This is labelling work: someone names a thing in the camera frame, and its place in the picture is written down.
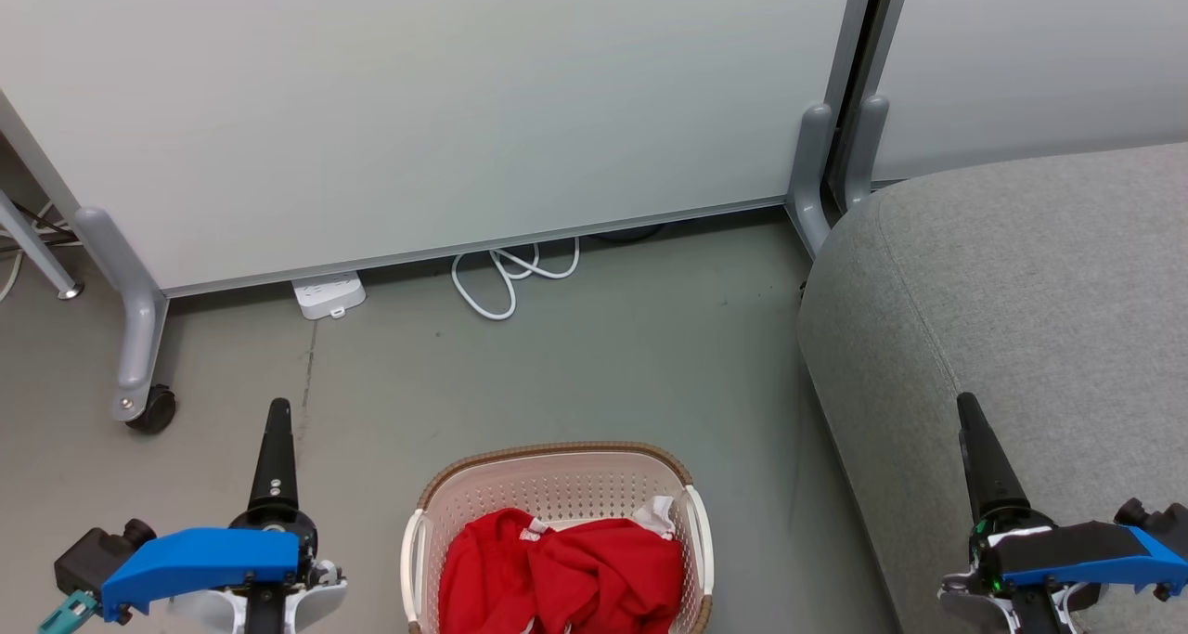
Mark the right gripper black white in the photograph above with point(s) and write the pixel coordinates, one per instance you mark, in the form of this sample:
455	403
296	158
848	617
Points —
991	550

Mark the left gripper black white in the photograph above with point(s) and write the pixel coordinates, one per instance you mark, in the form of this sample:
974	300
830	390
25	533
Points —
278	534

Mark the white cloth piece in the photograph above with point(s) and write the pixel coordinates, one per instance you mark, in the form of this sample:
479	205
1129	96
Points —
657	515

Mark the grey fabric sofa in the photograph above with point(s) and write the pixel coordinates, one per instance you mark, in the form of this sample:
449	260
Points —
1021	291

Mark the black caster wheel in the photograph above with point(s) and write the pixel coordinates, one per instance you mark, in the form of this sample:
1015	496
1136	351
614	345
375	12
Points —
155	409

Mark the white power strip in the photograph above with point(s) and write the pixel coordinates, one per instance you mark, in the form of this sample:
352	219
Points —
327	295

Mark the grey partition foot with caster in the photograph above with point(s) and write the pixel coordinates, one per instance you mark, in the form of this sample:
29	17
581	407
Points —
137	318

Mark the red garment with white label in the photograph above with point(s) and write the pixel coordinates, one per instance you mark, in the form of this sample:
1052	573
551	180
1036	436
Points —
483	578

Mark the teal connector plug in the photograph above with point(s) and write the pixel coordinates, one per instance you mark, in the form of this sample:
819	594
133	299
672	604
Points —
67	611

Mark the beige plastic laundry basket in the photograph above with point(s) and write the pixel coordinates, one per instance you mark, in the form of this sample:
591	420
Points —
557	485

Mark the grey metal table leg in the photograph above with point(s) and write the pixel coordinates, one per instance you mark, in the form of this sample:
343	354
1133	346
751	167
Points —
37	249

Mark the wide white partition panel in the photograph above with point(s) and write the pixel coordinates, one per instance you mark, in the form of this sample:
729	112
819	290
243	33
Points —
418	105

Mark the narrow white partition panel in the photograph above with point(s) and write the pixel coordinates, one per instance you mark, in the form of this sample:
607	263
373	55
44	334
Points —
1039	58

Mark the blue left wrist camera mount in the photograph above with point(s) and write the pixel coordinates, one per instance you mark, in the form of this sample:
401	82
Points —
200	560

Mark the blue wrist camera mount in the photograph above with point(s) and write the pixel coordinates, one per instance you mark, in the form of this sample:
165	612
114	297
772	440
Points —
200	560
1081	550

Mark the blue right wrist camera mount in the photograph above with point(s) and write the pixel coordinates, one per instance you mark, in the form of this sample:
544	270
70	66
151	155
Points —
1081	550

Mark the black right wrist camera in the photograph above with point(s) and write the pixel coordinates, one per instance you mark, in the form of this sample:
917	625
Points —
1155	518

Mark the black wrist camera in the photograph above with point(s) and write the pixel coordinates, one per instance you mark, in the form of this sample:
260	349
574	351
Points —
88	560
1155	518

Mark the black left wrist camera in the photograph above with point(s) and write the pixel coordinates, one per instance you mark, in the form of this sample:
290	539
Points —
88	560

